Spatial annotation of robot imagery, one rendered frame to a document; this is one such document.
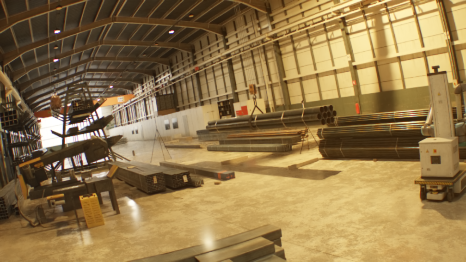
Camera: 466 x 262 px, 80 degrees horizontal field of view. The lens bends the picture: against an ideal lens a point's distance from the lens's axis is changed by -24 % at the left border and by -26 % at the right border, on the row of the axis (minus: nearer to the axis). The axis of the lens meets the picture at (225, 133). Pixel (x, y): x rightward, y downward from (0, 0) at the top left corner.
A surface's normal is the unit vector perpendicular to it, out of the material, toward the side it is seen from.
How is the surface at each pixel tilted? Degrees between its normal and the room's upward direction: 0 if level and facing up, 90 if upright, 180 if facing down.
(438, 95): 90
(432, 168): 90
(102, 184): 90
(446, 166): 90
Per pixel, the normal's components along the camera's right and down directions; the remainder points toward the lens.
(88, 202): 0.44, -0.03
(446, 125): -0.84, 0.17
